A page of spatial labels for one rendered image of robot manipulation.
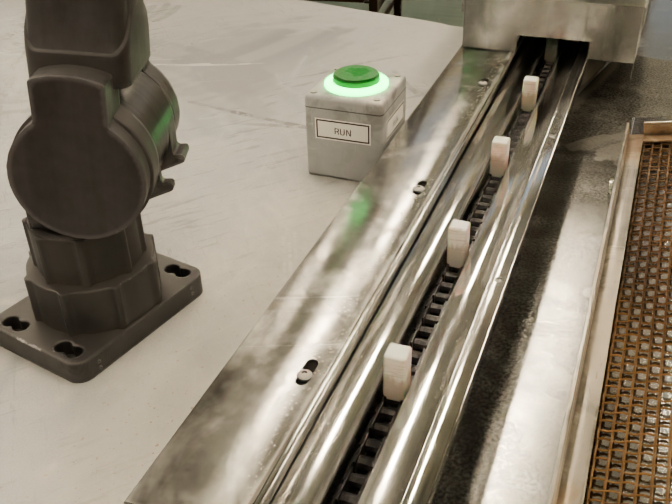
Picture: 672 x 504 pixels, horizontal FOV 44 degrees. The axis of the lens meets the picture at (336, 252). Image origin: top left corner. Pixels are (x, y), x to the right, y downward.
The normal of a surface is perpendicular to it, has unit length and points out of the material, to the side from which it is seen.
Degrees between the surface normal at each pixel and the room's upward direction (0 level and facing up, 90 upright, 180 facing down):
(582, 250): 0
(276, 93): 0
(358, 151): 90
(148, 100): 56
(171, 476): 0
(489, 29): 90
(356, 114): 90
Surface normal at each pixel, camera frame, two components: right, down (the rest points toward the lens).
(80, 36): 0.04, 0.33
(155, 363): -0.03, -0.84
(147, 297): 0.89, 0.23
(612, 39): -0.36, 0.52
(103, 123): -0.03, 0.55
